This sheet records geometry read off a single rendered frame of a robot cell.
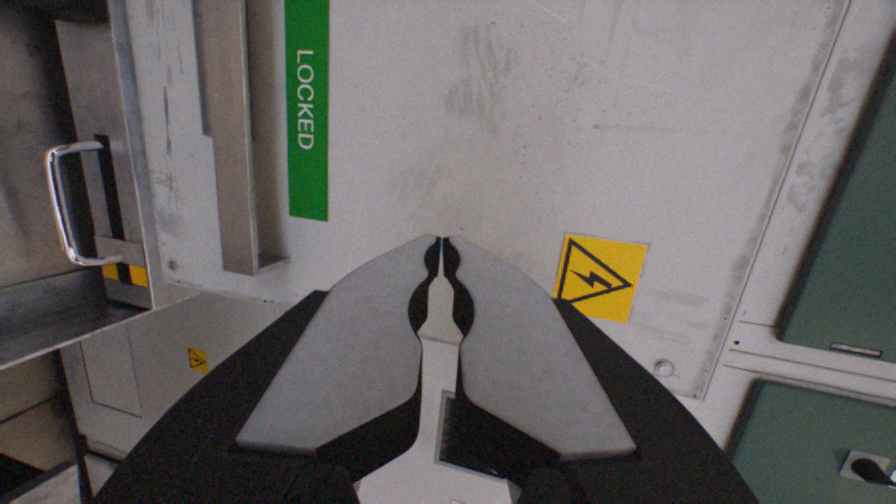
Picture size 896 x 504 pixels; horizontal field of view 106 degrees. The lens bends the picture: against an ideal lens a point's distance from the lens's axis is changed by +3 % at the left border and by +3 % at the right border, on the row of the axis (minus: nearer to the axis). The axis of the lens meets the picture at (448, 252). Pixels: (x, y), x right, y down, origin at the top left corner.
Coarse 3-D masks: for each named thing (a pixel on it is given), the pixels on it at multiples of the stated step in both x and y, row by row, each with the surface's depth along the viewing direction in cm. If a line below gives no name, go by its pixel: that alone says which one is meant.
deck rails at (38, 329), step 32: (0, 288) 27; (32, 288) 29; (64, 288) 31; (96, 288) 33; (0, 320) 28; (32, 320) 29; (64, 320) 29; (96, 320) 30; (128, 320) 31; (0, 352) 25; (32, 352) 25
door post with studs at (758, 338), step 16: (736, 336) 53; (752, 336) 52; (768, 336) 52; (768, 352) 52; (784, 352) 52; (800, 352) 51; (816, 352) 51; (832, 352) 50; (848, 368) 50; (864, 368) 50; (880, 368) 49
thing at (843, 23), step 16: (848, 0) 17; (848, 16) 17; (832, 32) 17; (832, 48) 17; (832, 64) 17; (816, 80) 18; (816, 96) 18; (816, 112) 18; (800, 128) 18; (800, 144) 18; (784, 176) 19; (784, 192) 19; (768, 208) 19; (768, 224) 20; (768, 240) 20; (752, 256) 20; (752, 272) 20; (272, 304) 30; (736, 304) 21; (736, 320) 21; (720, 352) 22; (720, 368) 22; (704, 384) 23; (704, 400) 23
